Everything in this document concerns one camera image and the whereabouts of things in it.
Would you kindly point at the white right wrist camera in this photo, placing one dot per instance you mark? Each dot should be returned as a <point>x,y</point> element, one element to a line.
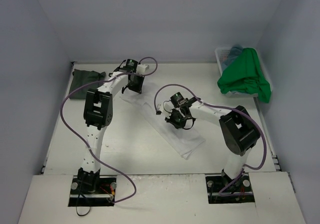
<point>164,109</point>

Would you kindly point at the white laundry basket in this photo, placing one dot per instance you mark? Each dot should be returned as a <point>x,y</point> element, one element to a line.
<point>221,54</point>

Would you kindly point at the white t shirt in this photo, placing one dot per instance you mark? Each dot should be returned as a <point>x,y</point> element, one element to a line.
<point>184,142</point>

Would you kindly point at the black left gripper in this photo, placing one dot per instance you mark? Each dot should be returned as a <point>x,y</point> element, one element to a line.
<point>136,84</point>

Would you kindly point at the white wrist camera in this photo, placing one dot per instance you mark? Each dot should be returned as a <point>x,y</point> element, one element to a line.
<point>142,68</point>
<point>164,109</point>

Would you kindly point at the light blue garment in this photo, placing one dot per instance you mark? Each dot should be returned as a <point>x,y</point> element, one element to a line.
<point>234,52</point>

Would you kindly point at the grey t shirt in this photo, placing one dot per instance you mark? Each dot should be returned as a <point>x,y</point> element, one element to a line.
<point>87,78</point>

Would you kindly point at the green t shirt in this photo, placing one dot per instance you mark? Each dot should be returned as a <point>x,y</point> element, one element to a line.
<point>244,75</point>

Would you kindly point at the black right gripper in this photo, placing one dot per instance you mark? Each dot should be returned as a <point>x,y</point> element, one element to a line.
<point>178,117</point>

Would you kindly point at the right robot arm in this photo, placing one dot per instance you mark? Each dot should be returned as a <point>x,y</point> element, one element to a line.
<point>239,133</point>

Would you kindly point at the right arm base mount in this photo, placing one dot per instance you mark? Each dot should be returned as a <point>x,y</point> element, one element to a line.
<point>240,192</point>

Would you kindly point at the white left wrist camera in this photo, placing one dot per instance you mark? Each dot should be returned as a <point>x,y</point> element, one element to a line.
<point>142,68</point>

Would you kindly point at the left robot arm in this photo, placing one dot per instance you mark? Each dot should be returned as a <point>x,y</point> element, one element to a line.
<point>98,114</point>

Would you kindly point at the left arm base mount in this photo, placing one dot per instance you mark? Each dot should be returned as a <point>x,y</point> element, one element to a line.
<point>103,194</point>

